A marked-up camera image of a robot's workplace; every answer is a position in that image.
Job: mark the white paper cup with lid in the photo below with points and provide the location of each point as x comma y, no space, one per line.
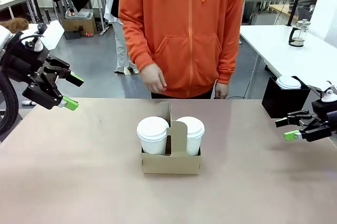
193,135
152,134

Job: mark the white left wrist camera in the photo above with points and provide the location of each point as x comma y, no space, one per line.
35,44

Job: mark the person's left hand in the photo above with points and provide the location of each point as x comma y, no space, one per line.
221,92

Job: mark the brown furry object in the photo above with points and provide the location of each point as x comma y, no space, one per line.
14,25

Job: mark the background person in white trousers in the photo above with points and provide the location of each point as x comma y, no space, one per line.
122,44

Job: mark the person's right hand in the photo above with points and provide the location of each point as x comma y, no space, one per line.
154,79

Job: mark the grey plastic bin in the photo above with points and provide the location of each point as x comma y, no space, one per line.
79,13

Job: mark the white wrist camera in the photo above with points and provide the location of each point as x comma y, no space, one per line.
329,95
35,44

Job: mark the stack of white cup lids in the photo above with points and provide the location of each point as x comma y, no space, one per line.
288,83

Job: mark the person's right forearm orange sleeve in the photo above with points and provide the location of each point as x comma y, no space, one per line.
138,47

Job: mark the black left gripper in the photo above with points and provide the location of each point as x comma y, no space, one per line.
23,66

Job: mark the glass french press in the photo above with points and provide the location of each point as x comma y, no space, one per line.
298,34

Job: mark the brown cardboard cup carrier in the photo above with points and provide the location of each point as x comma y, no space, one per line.
171,164

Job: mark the brown cardboard box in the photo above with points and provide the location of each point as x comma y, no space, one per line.
79,26

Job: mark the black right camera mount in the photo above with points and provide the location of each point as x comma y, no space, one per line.
322,106

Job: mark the black open box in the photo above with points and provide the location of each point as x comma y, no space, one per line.
279,102

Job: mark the white flat panel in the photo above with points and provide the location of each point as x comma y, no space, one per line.
54,35

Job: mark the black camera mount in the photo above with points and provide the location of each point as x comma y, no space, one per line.
18,42
322,106

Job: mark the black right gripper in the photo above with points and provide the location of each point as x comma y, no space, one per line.
317,131

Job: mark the grey chair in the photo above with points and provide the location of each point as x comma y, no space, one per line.
263,18

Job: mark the person's left forearm orange sleeve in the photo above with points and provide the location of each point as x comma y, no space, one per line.
229,55

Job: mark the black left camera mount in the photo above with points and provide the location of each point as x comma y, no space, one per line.
18,42

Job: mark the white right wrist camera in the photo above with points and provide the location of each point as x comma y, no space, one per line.
329,95

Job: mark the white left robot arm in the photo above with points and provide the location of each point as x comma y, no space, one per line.
5,37

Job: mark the long white table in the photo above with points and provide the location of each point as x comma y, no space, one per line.
276,47

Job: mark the person in orange hoodie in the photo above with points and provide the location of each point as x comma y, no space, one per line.
184,23

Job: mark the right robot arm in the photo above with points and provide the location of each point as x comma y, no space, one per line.
333,120

